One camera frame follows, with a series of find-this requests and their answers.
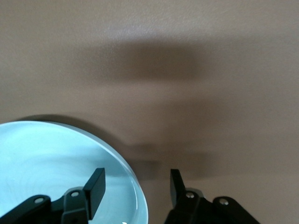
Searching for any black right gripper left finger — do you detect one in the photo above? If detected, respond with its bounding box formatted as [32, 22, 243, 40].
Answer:
[61, 168, 106, 224]

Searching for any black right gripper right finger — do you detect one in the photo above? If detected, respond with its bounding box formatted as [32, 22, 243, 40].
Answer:
[163, 169, 204, 224]

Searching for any light blue round plate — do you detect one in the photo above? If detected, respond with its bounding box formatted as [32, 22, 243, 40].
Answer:
[0, 120, 149, 224]

